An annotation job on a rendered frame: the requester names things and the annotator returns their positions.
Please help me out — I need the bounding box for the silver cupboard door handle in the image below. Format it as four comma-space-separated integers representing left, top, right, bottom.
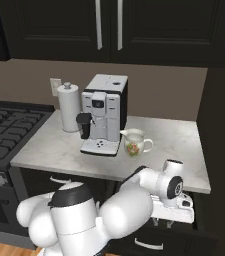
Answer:
116, 0, 124, 52
94, 0, 104, 51

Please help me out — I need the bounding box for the white wall socket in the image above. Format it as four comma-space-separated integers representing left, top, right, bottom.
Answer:
49, 77, 63, 98

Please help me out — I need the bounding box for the silver drawer handle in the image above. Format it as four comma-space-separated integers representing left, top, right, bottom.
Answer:
133, 236, 165, 252
48, 175, 73, 185

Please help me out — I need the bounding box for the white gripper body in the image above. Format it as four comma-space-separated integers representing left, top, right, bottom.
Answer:
150, 195, 196, 225

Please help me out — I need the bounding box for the dark tall cupboard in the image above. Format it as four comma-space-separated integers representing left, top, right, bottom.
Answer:
195, 26, 225, 256

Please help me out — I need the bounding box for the white floral milk jug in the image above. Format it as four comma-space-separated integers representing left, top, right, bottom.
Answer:
119, 128, 155, 158

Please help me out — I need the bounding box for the white paper towel roll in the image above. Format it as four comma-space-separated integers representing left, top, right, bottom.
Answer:
56, 81, 83, 134

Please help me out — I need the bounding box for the dark wall cupboard door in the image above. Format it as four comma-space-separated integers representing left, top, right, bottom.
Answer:
110, 0, 225, 69
0, 0, 114, 64

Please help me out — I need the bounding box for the white and black coffee machine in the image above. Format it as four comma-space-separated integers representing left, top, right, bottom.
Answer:
75, 73, 129, 157

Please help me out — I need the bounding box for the black gas hob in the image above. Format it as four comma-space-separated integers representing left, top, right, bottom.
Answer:
0, 99, 56, 172

